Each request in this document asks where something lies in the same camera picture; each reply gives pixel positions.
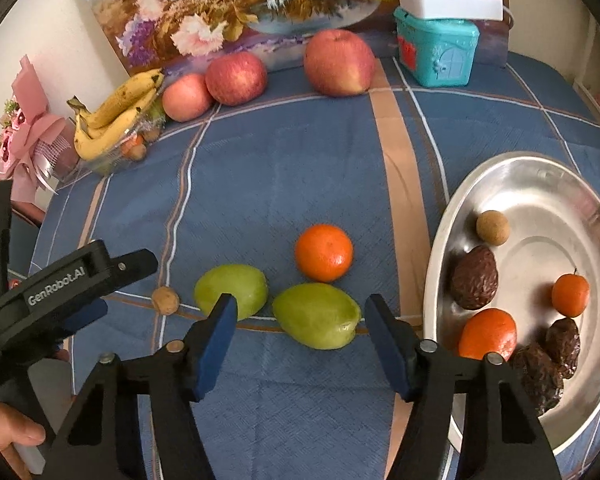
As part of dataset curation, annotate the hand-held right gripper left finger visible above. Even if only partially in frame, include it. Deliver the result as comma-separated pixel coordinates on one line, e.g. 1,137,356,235
39,292,239,480

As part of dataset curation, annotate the teal house-shaped box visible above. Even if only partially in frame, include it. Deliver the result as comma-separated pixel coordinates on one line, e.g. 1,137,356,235
393,6,481,87

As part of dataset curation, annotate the bunch of bananas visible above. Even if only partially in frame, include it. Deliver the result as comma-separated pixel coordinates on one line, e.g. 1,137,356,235
67,67,166,162

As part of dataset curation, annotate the flower painting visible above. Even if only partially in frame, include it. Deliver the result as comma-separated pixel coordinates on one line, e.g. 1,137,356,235
71,0,511,75

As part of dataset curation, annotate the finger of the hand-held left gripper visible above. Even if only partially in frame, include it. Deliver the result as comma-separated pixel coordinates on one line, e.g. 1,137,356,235
107,248,159,293
62,299,108,336

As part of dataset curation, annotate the small tangerine with stem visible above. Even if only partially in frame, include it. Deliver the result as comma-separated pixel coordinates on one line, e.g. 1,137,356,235
551,269,591,318

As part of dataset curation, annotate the person's left hand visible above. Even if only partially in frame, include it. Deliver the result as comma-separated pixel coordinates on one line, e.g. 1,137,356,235
0,402,47,480

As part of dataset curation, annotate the large tangerine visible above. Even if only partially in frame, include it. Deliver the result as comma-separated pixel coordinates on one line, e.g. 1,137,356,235
294,224,355,283

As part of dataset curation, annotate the green jujube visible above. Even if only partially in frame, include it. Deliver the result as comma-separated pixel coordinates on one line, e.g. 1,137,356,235
194,264,269,321
271,283,362,350

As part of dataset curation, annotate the white power strip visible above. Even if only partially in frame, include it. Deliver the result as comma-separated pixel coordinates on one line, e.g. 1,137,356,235
397,0,504,22

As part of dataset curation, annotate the small dried red date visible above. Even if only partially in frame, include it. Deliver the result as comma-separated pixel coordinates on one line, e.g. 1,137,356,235
545,317,581,380

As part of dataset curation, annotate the round steel plate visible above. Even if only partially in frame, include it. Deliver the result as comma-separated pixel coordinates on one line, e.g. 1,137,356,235
422,151,600,456

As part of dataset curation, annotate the large longan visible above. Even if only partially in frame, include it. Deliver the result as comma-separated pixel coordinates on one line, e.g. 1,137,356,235
476,210,511,246

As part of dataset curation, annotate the large red apple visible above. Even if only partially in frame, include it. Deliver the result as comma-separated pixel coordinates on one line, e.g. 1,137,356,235
303,29,377,98

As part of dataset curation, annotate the small pink apple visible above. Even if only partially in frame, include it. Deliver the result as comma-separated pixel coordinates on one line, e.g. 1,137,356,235
161,73,215,123

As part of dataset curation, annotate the dark red apple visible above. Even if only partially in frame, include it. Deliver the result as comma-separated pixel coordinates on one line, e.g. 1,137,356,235
205,51,269,107

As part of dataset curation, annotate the round dried red date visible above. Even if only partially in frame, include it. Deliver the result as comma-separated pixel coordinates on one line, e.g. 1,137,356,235
450,246,499,311

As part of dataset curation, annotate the small longan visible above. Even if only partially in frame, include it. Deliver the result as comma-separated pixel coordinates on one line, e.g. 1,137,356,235
152,286,181,316

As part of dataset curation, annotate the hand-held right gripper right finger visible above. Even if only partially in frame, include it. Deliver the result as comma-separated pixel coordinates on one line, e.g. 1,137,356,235
364,294,563,480

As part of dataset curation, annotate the pink flower bouquet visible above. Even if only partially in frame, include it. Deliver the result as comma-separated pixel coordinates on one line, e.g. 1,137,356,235
0,55,81,196

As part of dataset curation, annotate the long dried red date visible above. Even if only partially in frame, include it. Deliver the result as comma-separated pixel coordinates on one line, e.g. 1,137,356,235
509,343,565,416

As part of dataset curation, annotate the clear plastic fruit container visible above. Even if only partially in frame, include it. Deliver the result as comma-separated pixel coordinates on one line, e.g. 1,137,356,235
80,105,166,176

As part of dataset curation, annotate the white shelf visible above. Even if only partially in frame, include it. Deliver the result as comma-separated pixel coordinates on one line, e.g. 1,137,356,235
572,15,600,146

